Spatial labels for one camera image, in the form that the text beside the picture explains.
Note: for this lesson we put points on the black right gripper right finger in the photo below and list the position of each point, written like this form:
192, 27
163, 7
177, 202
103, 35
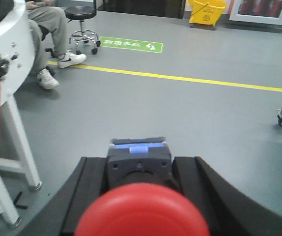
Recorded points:
227, 211

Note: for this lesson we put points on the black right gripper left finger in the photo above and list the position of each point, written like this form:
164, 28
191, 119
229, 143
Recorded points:
61, 214

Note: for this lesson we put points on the red push button switch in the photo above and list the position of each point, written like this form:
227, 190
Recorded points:
143, 198

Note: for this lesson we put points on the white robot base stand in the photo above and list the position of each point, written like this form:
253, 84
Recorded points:
16, 60

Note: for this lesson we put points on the green floor sign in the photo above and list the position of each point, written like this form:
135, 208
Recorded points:
131, 44

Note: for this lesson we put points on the yellow mop bucket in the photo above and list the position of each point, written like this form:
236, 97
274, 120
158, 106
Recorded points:
205, 13

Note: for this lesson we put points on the black round stool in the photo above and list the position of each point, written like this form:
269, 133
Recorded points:
82, 13

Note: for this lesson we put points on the framed picture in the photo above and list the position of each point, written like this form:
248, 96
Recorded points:
256, 11

